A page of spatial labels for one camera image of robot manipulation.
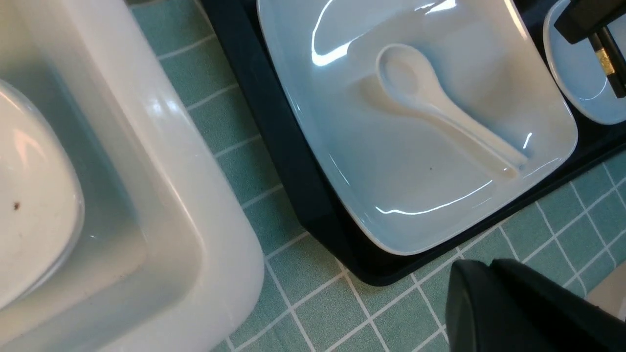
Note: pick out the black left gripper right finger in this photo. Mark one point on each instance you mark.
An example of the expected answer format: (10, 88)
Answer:
(582, 18)

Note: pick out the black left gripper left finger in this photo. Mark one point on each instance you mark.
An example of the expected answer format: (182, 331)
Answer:
(509, 307)

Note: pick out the black chopstick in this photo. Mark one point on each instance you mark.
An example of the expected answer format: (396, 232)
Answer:
(611, 58)

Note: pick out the white small bowl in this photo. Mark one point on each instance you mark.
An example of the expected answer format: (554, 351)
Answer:
(578, 73)
(42, 204)

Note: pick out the large white square plate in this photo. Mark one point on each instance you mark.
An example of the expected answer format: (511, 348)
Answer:
(410, 183)

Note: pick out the white ceramic soup spoon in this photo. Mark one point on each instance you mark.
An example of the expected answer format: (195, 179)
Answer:
(409, 80)

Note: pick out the black serving tray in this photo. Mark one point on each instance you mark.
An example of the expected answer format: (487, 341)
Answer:
(314, 202)

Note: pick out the green checkered tablecloth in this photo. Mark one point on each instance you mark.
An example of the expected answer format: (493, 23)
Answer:
(309, 301)

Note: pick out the large white plastic bin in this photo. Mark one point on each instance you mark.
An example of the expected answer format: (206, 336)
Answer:
(166, 260)

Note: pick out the white small bowl in bin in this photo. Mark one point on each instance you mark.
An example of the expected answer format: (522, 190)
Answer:
(42, 204)

